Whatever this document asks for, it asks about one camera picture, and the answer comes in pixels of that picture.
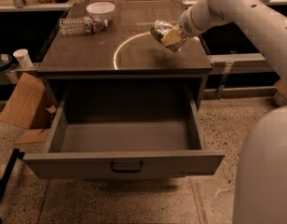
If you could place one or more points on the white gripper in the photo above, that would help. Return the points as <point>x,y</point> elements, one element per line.
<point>187,26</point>

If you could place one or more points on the black metal stand leg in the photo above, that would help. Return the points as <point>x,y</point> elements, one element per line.
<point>15,155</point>

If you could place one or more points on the small cardboard scrap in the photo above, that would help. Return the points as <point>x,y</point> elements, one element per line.
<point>33,136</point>

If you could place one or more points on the black drawer handle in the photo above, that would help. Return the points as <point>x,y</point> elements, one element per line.
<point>126,168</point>

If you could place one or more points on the dark grey counter cabinet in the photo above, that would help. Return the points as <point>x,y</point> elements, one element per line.
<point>127,48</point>

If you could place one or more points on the clear plastic water bottle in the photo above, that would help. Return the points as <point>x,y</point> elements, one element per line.
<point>82,26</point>

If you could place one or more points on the white bowl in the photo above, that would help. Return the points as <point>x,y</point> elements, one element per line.
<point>103,10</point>

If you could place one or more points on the white paper cup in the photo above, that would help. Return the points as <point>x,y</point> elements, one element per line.
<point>22,56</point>

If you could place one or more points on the grey open top drawer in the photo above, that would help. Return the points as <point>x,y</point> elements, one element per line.
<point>126,121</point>

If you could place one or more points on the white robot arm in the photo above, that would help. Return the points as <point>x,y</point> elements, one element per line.
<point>261,181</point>

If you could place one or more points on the brown cardboard sheet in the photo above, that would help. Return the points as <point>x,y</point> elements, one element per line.
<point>29,105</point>

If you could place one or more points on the silver green 7up can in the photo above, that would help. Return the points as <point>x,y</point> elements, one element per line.
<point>160,28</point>

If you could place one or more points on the black round dish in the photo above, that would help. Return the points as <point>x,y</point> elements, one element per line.
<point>5,61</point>

